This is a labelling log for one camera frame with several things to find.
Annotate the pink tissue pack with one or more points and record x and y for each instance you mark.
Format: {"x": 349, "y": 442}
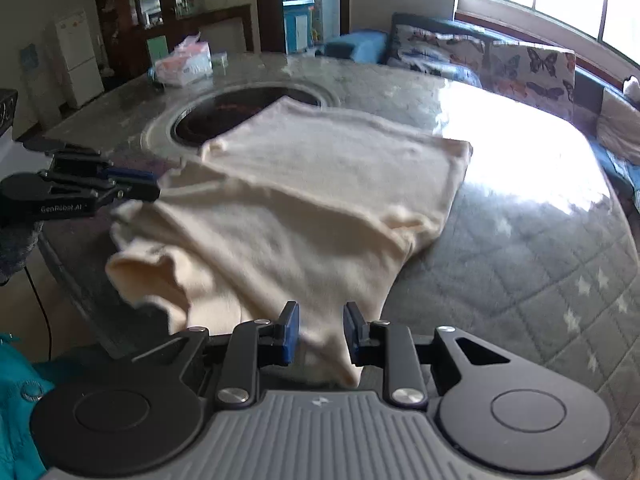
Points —
{"x": 182, "y": 62}

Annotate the butterfly print cushion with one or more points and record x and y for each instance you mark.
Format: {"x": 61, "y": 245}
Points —
{"x": 532, "y": 72}
{"x": 440, "y": 52}

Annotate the beige cushion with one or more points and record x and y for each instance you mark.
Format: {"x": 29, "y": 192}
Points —
{"x": 620, "y": 125}

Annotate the person's left forearm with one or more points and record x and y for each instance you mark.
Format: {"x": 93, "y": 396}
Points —
{"x": 17, "y": 250}

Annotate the teal jacket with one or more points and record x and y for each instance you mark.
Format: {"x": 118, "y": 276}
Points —
{"x": 17, "y": 410}

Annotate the dark blue sofa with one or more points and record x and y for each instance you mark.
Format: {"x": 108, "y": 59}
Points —
{"x": 590, "y": 85}

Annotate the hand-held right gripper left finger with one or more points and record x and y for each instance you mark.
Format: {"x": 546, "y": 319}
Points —
{"x": 290, "y": 336}

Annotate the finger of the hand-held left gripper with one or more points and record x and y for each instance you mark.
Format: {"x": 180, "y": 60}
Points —
{"x": 127, "y": 175}
{"x": 140, "y": 193}

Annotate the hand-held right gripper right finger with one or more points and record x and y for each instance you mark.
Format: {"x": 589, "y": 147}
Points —
{"x": 354, "y": 337}

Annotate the dark wooden cabinet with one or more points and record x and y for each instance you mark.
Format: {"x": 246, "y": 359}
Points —
{"x": 120, "y": 15}

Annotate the blue storage box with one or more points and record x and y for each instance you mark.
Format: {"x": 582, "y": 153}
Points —
{"x": 298, "y": 27}

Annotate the round dark table recess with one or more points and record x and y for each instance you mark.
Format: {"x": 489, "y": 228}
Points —
{"x": 225, "y": 110}

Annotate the white refrigerator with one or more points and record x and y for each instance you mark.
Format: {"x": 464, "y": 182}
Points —
{"x": 77, "y": 55}

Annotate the grey quilted star blanket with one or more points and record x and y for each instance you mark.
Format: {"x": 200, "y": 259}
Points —
{"x": 525, "y": 280}

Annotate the cream t-shirt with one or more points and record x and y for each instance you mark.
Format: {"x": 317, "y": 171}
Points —
{"x": 310, "y": 185}

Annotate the blue ottoman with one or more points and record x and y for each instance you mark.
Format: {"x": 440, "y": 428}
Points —
{"x": 357, "y": 46}

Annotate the small green box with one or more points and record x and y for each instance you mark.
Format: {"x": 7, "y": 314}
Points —
{"x": 220, "y": 60}

